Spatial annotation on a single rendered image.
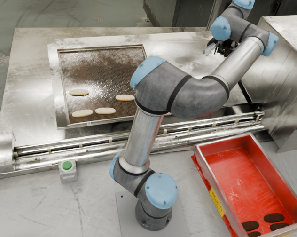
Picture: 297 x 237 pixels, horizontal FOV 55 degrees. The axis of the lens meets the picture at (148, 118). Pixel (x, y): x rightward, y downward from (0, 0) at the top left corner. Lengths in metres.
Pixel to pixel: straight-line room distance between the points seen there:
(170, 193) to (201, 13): 2.43
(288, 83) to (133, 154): 0.86
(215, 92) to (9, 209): 0.92
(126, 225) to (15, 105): 0.87
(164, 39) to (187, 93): 1.16
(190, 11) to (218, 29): 2.08
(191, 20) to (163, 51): 1.42
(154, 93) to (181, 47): 1.11
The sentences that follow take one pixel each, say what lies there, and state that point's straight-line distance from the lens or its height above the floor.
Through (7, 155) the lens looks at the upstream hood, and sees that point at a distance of 1.31.
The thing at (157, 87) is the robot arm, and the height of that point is 1.46.
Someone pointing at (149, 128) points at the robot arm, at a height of 1.30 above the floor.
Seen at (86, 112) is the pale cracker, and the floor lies 0.91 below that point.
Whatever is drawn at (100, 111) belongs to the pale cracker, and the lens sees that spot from 1.43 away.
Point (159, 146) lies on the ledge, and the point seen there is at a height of 0.86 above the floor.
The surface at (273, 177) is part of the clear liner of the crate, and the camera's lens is 1.44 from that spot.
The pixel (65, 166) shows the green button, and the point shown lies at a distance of 1.25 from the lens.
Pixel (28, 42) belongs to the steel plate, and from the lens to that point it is 2.09.
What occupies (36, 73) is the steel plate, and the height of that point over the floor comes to 0.82.
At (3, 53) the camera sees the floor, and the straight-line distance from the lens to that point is 3.49.
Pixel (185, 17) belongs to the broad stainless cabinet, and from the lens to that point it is 3.13.
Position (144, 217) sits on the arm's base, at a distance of 1.14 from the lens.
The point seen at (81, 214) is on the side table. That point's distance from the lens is 1.24.
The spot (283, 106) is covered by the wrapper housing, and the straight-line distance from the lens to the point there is 1.54.
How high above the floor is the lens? 1.95
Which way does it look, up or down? 47 degrees down
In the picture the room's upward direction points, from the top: 10 degrees clockwise
